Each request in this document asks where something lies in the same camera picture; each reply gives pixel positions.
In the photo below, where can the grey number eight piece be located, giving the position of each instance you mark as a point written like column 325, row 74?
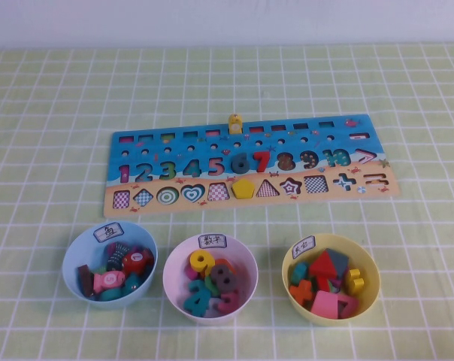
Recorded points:
column 224, row 278

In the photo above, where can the white handwritten slanted label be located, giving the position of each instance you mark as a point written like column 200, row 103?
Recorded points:
column 304, row 247

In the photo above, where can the yellow number nine piece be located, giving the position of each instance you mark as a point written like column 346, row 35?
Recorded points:
column 200, row 261

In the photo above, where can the green number piece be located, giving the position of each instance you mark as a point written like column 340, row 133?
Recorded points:
column 211, row 284

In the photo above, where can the red fish piece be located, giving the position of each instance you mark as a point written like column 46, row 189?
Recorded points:
column 137, row 262

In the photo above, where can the blue number puzzle board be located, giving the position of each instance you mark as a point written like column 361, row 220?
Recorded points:
column 219, row 205

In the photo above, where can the grey number six piece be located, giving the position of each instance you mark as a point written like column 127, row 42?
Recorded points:
column 241, row 165

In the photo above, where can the pink angled sign piece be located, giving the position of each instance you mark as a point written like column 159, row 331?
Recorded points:
column 349, row 305

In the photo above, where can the grey block piece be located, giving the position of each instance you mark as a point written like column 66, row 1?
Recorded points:
column 340, row 261

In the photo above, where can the teal fish piece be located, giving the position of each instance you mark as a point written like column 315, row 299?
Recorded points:
column 134, row 286
column 112, row 296

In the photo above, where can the navy striped fish piece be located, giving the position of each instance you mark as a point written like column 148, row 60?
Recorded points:
column 114, row 255

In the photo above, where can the brown fish piece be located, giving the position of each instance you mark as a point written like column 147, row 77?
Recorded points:
column 86, row 281

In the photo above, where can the pink square piece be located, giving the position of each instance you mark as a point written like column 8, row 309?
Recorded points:
column 324, row 304

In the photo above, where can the orange number piece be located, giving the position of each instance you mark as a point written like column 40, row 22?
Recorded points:
column 227, row 262

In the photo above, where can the teal number four piece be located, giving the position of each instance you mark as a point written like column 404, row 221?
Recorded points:
column 197, row 299

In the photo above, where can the yellow pentagon piece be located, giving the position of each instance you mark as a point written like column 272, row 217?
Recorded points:
column 244, row 189

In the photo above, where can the red triangle piece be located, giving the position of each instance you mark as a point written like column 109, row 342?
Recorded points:
column 322, row 267

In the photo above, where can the orange plus sign piece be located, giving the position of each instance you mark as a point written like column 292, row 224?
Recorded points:
column 302, row 292

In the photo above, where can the yellow equals sign piece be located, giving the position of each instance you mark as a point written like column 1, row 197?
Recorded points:
column 354, row 282

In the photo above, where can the light blue plastic bowl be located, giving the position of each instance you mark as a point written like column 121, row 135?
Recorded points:
column 71, row 270

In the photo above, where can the red number seven piece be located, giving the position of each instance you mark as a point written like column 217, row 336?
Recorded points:
column 264, row 159

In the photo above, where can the pink plastic bowl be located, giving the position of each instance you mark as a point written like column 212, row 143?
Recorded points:
column 172, row 278

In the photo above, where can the yellow plastic bowl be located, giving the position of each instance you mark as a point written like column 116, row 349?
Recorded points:
column 370, row 278

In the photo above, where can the white label with two characters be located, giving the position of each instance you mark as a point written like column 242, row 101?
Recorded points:
column 213, row 241

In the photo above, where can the teal sign piece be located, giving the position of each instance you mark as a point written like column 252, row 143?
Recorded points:
column 299, row 273

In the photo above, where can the yellow fish piece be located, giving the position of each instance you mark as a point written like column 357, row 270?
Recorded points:
column 235, row 126

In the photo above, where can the magenta fish piece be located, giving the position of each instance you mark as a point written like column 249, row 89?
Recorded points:
column 135, row 249

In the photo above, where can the white label with fish character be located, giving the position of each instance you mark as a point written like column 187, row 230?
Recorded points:
column 108, row 232

